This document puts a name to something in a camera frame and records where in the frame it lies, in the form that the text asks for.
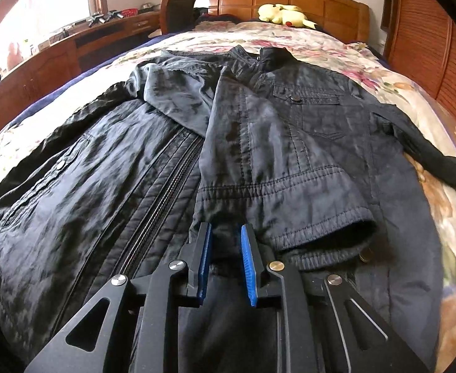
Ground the dark navy jacket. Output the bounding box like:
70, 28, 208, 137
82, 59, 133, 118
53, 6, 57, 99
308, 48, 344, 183
0, 44, 456, 373

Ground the wooden wardrobe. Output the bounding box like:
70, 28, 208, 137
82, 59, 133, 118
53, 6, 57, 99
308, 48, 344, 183
381, 0, 456, 144

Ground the floral blanket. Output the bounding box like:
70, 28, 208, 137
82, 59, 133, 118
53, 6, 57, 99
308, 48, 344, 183
0, 21, 456, 373

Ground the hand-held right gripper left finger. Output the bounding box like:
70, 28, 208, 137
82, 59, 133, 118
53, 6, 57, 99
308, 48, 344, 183
24, 221, 213, 373

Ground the wooden bed headboard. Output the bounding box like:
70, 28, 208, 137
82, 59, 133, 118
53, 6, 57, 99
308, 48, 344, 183
208, 0, 370, 43

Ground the wooden chair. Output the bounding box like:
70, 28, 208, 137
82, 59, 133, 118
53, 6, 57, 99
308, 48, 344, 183
160, 0, 198, 35

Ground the wooden desk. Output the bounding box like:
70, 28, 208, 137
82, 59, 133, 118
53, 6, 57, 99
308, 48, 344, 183
0, 10, 162, 140

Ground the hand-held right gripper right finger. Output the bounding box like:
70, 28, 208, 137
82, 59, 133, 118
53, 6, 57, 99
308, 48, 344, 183
240, 223, 426, 373

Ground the dark pillow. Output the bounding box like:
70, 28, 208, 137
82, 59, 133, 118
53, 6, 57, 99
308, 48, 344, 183
192, 7, 236, 28

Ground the yellow plush toy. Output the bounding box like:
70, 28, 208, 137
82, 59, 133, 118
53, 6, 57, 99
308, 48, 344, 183
257, 3, 319, 30

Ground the black metal tool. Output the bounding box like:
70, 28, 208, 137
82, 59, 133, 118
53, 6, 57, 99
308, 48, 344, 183
88, 11, 123, 28

